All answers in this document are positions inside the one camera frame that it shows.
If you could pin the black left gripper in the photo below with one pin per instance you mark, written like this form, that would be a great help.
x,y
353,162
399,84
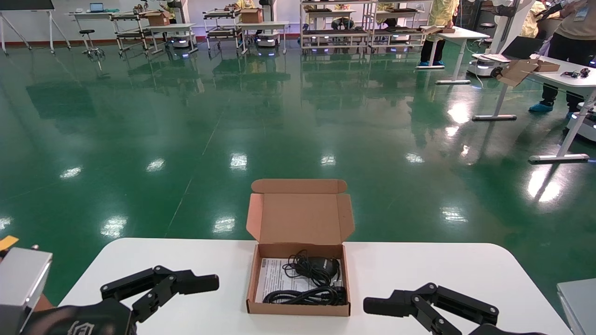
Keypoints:
x,y
84,318

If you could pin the flat cardboard piece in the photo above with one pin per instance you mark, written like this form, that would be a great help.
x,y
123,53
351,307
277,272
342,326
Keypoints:
x,y
430,29

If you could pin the metal shelf rack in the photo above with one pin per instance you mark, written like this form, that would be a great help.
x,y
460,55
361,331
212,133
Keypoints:
x,y
400,32
335,32

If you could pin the cardboard storage box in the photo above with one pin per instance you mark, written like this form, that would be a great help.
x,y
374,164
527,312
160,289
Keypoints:
x,y
298,218

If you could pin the black accessories pile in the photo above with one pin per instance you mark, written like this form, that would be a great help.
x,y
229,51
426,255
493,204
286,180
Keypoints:
x,y
575,73

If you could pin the person yellow coat black trousers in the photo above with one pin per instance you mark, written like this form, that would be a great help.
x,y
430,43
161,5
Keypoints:
x,y
442,14

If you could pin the black laptop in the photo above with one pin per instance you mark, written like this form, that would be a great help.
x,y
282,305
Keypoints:
x,y
521,46

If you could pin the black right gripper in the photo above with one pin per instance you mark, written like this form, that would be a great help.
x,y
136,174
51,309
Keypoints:
x,y
503,330

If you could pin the person beige top black trousers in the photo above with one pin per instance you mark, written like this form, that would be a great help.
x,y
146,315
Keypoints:
x,y
575,28

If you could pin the open laptop with blue screen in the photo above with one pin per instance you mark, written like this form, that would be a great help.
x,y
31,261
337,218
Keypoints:
x,y
97,7

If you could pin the tall white mobile robot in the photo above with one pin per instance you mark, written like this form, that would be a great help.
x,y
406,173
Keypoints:
x,y
484,65

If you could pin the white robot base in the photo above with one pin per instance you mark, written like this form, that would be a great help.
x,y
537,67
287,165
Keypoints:
x,y
584,123

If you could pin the metal trolley cart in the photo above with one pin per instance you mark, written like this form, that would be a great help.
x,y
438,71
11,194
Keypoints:
x,y
222,31
125,33

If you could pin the seated person in yellow coat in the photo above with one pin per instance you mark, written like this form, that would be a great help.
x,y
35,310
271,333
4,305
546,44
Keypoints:
x,y
535,23

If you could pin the white instruction sheet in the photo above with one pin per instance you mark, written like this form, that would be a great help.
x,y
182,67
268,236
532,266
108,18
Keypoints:
x,y
274,274

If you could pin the small open cardboard box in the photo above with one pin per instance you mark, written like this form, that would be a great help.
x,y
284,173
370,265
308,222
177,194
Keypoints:
x,y
519,70

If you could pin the large white table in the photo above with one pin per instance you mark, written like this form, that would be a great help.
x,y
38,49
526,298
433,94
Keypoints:
x,y
572,81

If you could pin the white desk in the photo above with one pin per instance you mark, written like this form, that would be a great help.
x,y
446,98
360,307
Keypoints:
x,y
84,14

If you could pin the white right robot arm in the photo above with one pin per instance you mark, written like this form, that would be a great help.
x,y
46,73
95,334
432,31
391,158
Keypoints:
x,y
579,307

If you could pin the black round stool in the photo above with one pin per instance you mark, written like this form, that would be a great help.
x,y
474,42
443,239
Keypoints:
x,y
86,31

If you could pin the dark board on stand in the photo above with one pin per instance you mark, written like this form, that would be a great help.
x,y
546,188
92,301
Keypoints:
x,y
23,4

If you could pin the orange tag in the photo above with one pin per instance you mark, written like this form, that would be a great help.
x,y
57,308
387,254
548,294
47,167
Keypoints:
x,y
7,242

